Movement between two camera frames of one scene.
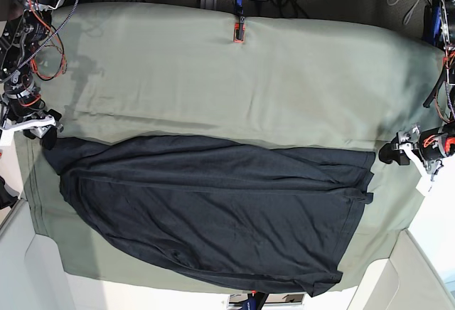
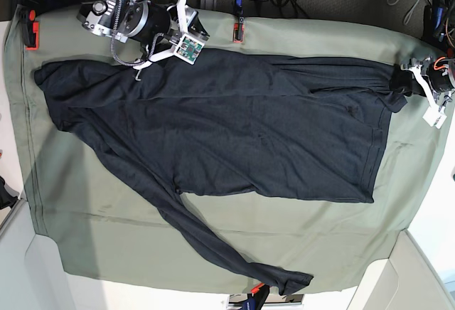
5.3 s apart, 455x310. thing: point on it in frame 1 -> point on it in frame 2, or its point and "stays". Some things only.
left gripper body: (39, 125) -> (190, 23)
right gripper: (429, 146) -> (433, 79)
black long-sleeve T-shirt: (279, 214) -> (247, 123)
